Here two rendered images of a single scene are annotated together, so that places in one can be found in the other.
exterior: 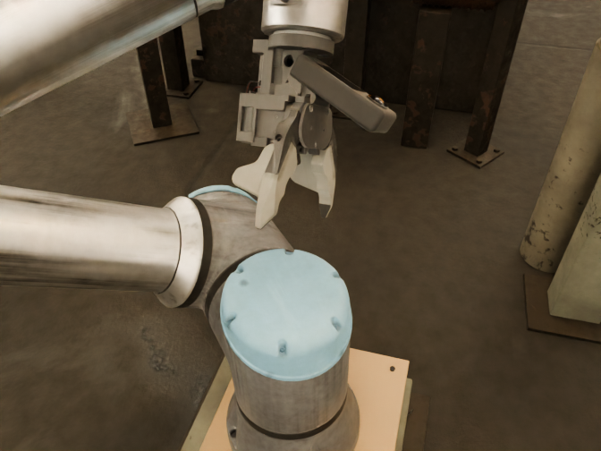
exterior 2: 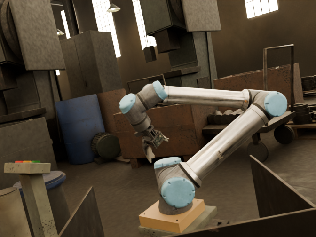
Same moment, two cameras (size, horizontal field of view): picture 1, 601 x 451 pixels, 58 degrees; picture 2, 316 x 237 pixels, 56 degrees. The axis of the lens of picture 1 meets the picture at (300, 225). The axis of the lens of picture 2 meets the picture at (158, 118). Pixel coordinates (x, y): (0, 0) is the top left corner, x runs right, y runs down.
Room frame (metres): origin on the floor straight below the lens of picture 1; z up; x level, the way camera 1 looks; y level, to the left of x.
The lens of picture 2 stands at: (1.85, 0.60, 0.86)
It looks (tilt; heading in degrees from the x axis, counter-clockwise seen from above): 7 degrees down; 202
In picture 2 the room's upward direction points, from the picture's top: 11 degrees counter-clockwise
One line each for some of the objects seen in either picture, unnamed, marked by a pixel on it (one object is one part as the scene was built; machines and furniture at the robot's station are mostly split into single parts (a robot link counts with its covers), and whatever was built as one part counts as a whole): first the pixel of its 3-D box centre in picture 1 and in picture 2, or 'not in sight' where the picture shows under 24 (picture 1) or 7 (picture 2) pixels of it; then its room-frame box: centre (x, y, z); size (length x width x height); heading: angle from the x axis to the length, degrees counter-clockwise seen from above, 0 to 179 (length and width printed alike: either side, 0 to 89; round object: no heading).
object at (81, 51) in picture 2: not in sight; (96, 88); (-3.16, -2.60, 1.00); 0.80 x 0.63 x 2.00; 81
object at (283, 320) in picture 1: (285, 334); (169, 175); (0.41, 0.02, 0.37); 0.17 x 0.15 x 0.18; 27
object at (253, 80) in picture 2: not in sight; (260, 96); (-2.71, 0.38, 0.38); 1.03 x 0.83 x 0.75; 79
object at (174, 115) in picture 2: not in sight; (169, 129); (-1.25, -0.56, 0.33); 0.93 x 0.73 x 0.66; 83
